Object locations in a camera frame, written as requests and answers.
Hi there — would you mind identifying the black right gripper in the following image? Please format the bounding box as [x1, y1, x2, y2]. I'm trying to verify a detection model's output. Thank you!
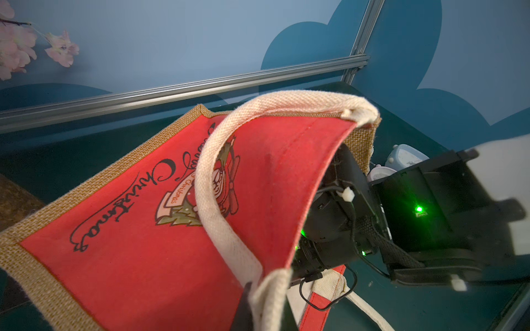
[291, 144, 387, 285]

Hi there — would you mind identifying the light blue square alarm clock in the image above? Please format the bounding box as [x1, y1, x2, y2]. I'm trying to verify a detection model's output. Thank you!
[385, 144, 429, 171]

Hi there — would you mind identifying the beige red canvas tote bag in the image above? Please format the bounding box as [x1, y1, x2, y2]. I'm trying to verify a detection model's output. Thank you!
[1, 90, 380, 330]

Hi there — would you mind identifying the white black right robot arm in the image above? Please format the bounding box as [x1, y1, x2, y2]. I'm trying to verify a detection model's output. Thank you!
[292, 136, 529, 290]

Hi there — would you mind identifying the pink cherry blossom tree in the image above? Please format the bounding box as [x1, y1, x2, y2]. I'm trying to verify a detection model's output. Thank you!
[1, 1, 80, 81]

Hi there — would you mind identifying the aluminium right corner post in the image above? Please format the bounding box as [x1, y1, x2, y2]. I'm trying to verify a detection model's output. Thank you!
[342, 0, 385, 85]

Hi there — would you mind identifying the aluminium back frame rail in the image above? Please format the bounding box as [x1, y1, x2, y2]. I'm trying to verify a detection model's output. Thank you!
[1, 54, 370, 134]

